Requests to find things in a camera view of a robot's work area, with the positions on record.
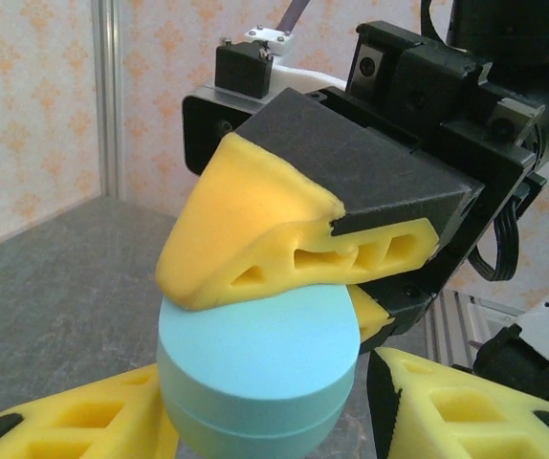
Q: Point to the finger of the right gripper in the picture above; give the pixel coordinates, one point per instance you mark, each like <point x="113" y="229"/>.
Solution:
<point x="375" y="315"/>
<point x="265" y="201"/>

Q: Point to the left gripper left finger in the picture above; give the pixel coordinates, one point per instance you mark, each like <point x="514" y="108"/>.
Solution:
<point x="88" y="421"/>

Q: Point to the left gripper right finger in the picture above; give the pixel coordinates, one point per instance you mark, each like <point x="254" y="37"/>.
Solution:
<point x="446" y="421"/>

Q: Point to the light blue earbud case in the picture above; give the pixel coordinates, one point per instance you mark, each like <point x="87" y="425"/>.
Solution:
<point x="255" y="363"/>

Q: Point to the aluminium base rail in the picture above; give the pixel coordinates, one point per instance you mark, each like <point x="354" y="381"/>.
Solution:
<point x="470" y="330"/>

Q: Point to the aluminium frame post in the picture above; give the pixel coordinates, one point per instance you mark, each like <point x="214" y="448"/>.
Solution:
<point x="110" y="95"/>

